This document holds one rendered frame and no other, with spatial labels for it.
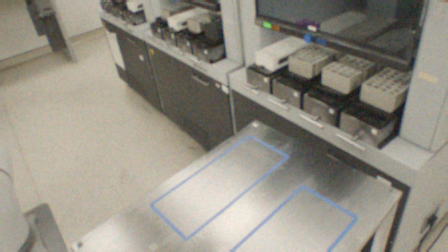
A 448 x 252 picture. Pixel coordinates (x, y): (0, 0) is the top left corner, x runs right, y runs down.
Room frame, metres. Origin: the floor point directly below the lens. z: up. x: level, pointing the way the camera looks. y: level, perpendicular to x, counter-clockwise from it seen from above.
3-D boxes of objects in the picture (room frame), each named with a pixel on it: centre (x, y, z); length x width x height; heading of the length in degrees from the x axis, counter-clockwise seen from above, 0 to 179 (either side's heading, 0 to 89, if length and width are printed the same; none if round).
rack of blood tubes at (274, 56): (1.26, -0.31, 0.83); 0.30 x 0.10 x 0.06; 123
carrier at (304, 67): (1.08, -0.31, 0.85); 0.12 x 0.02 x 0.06; 33
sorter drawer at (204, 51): (1.67, -0.21, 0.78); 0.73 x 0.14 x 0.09; 123
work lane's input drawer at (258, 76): (1.33, -0.42, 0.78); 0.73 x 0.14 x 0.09; 123
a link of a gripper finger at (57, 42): (0.66, 0.31, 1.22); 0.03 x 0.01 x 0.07; 123
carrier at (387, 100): (0.82, -0.47, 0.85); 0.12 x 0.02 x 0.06; 32
